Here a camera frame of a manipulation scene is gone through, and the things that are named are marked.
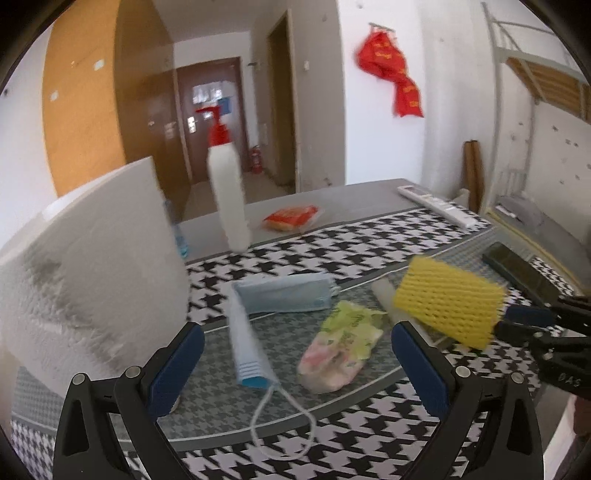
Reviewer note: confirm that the metal wall hook rack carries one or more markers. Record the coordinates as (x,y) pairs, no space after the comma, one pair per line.
(382,26)

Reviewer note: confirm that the white remote control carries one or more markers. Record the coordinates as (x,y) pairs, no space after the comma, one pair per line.
(438,203)

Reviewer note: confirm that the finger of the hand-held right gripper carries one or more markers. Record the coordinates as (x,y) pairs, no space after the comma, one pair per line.
(517,332)
(526,316)

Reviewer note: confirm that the red fire extinguisher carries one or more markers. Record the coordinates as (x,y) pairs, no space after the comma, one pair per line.
(256,160)

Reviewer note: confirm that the floral tissue pack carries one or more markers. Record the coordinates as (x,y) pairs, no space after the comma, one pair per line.
(341,341)

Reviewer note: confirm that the grey bedding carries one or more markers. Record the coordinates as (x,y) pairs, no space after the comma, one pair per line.
(521,207)

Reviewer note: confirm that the houndstooth tablecloth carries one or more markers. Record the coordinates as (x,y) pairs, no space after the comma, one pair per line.
(323,258)

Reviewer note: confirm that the red hanging banner cloth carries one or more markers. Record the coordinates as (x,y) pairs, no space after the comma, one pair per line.
(388,64)

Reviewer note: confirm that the person's right hand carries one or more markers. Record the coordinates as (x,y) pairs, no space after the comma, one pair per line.
(584,415)

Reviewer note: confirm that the black smartphone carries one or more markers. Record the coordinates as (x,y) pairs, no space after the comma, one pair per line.
(521,272)

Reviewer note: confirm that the wooden board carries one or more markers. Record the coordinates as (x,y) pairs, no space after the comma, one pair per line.
(473,175)

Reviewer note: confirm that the dark brown entry door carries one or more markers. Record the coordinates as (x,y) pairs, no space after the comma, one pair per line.
(184,92)

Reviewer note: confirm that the clear water bottle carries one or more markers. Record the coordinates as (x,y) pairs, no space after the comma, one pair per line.
(181,240)

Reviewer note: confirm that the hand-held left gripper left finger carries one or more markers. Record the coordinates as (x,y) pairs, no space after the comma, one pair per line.
(178,364)

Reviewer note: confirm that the brown side door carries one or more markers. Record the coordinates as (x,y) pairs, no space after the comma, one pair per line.
(281,115)

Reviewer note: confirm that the red snack packet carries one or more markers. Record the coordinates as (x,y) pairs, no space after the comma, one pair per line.
(291,218)

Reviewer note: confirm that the wooden wardrobe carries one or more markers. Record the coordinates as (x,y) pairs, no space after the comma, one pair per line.
(83,92)

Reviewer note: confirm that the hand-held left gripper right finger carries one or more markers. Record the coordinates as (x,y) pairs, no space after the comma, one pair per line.
(418,364)

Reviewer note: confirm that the white pump bottle red cap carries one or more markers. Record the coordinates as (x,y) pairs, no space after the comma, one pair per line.
(226,194)

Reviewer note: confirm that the white foam box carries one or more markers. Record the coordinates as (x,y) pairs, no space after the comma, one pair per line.
(92,277)

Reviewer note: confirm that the blue face mask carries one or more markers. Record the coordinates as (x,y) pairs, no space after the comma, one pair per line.
(247,350)
(281,295)

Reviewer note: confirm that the paper notices on door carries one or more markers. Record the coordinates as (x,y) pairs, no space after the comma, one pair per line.
(207,94)

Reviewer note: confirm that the white metal bunk bed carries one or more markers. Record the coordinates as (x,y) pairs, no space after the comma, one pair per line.
(545,78)

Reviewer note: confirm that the yellow foam net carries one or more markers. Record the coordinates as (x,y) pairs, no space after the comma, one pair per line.
(443,300)

